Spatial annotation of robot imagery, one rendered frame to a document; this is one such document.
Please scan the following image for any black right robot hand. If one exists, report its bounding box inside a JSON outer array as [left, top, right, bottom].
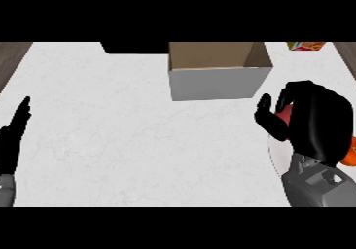
[[252, 80, 354, 168]]

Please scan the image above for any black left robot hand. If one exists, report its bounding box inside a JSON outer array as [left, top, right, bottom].
[[0, 95, 32, 178]]

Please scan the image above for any red bell pepper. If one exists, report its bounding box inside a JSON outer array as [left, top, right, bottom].
[[275, 103, 295, 126]]

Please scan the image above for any orange bell pepper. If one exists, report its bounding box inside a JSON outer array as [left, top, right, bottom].
[[338, 135, 356, 167]]

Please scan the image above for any colourful printed box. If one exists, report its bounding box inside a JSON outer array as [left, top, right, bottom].
[[285, 41, 328, 52]]

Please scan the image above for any open cardboard box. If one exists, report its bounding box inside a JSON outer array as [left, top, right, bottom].
[[167, 41, 275, 102]]

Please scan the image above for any black appliance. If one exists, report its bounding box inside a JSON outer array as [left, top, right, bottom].
[[99, 41, 171, 55]]

